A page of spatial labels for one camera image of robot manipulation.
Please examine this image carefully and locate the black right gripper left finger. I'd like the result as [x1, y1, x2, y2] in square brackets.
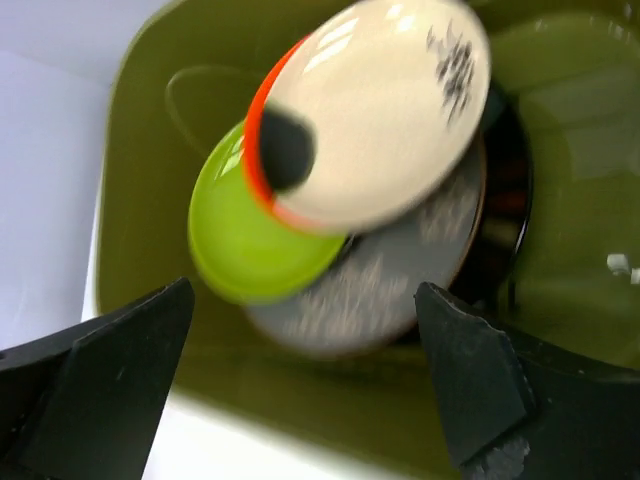
[1, 278, 195, 479]

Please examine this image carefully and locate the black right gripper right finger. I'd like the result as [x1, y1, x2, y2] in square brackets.
[414, 283, 639, 479]

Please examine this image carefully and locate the striped dark rim plate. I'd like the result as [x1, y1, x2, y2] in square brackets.
[399, 84, 535, 346]

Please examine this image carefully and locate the grey reindeer plate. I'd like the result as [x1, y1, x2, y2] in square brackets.
[245, 137, 487, 358]

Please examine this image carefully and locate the lime green plate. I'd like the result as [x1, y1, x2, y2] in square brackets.
[187, 121, 348, 304]

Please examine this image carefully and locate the orange plate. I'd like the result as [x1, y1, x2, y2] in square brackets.
[242, 34, 349, 236]

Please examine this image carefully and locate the cream plate with black patch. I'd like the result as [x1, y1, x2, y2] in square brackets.
[293, 1, 492, 232]

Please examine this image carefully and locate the olive green plastic bin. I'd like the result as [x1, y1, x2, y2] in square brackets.
[97, 1, 639, 479]

